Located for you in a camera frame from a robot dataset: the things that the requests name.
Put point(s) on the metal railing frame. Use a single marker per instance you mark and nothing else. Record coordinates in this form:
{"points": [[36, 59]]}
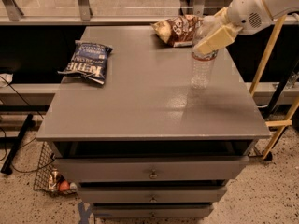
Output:
{"points": [[64, 12]]}

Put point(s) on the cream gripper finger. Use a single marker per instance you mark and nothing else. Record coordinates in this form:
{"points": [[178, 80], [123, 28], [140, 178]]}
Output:
{"points": [[222, 16], [221, 38]]}

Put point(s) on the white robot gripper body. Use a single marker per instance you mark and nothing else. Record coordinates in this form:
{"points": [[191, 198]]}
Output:
{"points": [[247, 13]]}

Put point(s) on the orange ball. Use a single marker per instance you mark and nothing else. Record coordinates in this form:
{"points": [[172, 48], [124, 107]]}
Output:
{"points": [[64, 186]]}

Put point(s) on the yellow wooden ladder frame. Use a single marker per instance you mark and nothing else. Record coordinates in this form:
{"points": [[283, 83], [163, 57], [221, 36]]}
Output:
{"points": [[280, 125]]}

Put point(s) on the brown chip bag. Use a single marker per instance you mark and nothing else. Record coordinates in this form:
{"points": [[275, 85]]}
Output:
{"points": [[178, 31]]}

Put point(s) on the black wire basket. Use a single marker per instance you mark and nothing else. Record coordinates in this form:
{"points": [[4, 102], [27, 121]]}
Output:
{"points": [[44, 167]]}

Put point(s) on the crumpled snack wrapper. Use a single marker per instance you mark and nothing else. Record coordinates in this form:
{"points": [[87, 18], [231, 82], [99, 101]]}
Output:
{"points": [[55, 179]]}

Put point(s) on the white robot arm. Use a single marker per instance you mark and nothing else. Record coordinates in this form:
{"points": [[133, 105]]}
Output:
{"points": [[278, 8]]}

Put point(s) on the clear plastic water bottle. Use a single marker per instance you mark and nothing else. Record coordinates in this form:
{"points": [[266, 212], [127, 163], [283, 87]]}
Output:
{"points": [[202, 64]]}

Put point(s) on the blue kettle chip bag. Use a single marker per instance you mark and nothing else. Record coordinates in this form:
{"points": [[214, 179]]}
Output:
{"points": [[89, 61]]}

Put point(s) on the grey drawer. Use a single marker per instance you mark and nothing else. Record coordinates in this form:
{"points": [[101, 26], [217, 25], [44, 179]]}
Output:
{"points": [[152, 211], [187, 194], [151, 169]]}

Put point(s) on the grey drawer cabinet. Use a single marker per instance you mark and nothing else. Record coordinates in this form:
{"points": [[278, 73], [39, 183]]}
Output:
{"points": [[147, 108]]}

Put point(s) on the black metal floor bar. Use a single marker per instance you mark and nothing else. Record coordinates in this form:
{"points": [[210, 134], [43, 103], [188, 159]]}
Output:
{"points": [[15, 141]]}

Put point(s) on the bottom grey drawer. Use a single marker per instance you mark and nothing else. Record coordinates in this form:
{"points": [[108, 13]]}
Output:
{"points": [[152, 211]]}

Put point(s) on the middle grey drawer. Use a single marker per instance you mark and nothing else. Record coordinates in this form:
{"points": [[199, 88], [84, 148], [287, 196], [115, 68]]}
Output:
{"points": [[187, 194]]}

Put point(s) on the top grey drawer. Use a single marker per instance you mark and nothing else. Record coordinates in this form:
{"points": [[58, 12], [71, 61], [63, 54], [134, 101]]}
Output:
{"points": [[151, 169]]}

